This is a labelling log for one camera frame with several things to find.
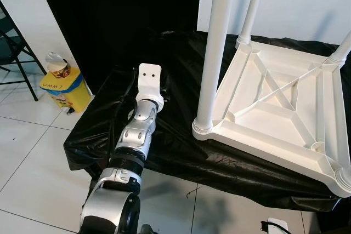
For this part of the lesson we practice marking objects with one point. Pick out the white plastic table leg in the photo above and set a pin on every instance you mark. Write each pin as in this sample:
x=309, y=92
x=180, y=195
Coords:
x=252, y=4
x=214, y=42
x=343, y=50
x=344, y=179

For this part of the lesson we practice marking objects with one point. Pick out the white plastic children table top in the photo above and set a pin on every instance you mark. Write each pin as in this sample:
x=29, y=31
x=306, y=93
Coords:
x=274, y=113

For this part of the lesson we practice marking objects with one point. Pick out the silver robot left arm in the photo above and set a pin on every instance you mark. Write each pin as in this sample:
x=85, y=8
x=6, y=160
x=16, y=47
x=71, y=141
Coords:
x=134, y=135

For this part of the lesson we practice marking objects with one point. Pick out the black shiny table cloth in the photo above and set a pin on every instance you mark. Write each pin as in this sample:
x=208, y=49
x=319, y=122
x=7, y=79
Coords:
x=181, y=152

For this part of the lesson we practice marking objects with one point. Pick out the yellow cardboard box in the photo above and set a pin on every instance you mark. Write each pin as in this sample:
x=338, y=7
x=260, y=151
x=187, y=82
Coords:
x=68, y=92

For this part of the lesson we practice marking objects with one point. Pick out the black folding chair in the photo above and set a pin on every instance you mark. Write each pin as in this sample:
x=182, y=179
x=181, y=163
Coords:
x=13, y=50

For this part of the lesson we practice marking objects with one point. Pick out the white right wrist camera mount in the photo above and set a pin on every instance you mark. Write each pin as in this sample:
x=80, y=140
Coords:
x=278, y=226

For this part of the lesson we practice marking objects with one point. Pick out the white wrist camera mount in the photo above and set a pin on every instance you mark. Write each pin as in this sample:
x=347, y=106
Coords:
x=149, y=78
x=278, y=226

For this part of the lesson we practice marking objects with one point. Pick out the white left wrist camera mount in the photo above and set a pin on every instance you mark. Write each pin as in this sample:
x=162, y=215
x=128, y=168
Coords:
x=149, y=78

